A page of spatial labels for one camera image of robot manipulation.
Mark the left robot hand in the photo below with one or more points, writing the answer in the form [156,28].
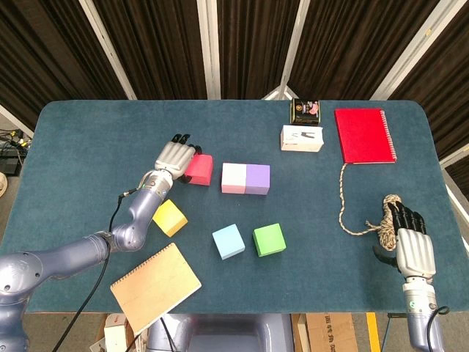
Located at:
[174,157]

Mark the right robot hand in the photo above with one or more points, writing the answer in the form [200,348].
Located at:
[416,253]

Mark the red foam cube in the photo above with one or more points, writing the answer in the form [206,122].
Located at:
[201,170]

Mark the purple foam cube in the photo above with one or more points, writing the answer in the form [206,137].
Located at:
[257,179]

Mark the green foam cube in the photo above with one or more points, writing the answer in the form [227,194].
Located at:
[269,240]

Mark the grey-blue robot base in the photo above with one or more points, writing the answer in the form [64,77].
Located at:
[238,333]

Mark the yellow foam cube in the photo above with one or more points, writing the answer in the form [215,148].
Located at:
[172,220]

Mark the pink foam cube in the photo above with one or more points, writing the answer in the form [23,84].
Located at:
[233,177]

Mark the blue felt table cover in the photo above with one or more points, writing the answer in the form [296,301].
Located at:
[91,128]

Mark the light blue foam cube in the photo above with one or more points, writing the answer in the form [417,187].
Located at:
[228,242]

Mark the dark brown curtain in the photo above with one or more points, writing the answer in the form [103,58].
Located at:
[165,47]

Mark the brown cardboard carton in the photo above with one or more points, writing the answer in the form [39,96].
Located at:
[329,333]

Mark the red spiral notebook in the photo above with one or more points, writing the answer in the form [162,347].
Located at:
[364,135]

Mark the white cardboard box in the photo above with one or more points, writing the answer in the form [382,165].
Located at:
[302,141]

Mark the tan spiral notebook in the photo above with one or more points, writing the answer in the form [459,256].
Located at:
[155,286]

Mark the black luncheon meat tin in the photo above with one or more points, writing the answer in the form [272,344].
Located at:
[305,111]

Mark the black device box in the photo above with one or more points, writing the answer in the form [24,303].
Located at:
[9,165]

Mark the beige round object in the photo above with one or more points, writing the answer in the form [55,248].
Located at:
[2,185]

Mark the small white carton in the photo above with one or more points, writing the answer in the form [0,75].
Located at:
[115,335]

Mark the white partition frame post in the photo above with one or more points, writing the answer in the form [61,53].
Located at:
[414,47]
[459,201]
[14,120]
[105,44]
[209,47]
[295,44]
[456,155]

